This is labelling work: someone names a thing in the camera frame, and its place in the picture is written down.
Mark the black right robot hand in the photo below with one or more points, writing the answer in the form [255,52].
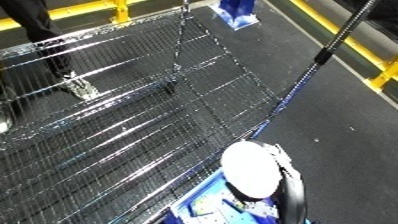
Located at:
[294,200]

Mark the paper cup with green band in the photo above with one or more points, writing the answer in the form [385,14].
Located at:
[251,168]

